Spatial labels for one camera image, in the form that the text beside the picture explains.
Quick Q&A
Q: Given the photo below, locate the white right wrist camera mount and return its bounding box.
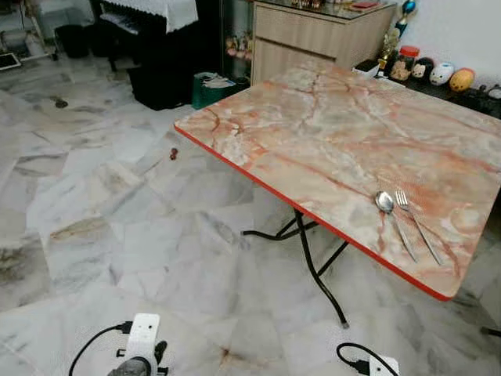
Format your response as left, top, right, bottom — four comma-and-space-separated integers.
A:
368, 356, 401, 376

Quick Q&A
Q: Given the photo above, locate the orange round figurine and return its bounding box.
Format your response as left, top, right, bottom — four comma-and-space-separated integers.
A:
448, 67, 477, 94

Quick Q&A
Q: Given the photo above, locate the light wood cabinet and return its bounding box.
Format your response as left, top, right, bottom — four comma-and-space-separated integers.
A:
250, 0, 397, 86

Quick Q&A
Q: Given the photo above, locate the gold trophy with blue top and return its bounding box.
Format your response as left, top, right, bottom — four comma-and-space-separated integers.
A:
380, 0, 418, 72

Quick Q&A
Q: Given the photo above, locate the white lace cloth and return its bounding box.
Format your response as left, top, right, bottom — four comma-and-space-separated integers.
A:
101, 0, 200, 34

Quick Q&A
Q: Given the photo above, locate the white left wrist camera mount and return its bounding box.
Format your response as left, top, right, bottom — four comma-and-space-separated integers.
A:
124, 313, 162, 366

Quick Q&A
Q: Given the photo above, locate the steel spoon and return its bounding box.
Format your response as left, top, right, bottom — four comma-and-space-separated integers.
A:
373, 190, 420, 264

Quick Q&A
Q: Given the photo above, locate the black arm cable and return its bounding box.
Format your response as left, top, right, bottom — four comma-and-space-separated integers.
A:
336, 342, 397, 376
68, 320, 135, 376

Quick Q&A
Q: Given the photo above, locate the black bin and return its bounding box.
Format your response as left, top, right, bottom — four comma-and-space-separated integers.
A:
52, 23, 92, 60

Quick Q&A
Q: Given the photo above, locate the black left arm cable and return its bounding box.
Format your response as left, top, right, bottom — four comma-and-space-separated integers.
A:
68, 320, 135, 376

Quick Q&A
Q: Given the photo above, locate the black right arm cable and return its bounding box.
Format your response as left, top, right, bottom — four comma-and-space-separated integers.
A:
336, 342, 397, 376

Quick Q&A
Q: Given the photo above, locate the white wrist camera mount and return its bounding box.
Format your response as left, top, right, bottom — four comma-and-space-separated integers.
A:
368, 356, 401, 376
124, 313, 162, 366

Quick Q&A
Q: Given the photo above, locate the black round figurine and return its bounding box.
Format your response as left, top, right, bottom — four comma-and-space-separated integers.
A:
410, 56, 436, 85

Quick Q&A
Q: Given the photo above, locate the white round figurine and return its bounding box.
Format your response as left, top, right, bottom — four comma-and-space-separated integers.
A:
428, 60, 456, 88

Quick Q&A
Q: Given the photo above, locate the black piano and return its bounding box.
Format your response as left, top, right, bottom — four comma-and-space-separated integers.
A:
89, 0, 225, 111

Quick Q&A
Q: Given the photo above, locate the green bin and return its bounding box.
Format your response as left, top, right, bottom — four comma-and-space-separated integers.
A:
191, 71, 252, 111

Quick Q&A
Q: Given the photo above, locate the steel fork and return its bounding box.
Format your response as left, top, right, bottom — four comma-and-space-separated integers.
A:
393, 187, 445, 268

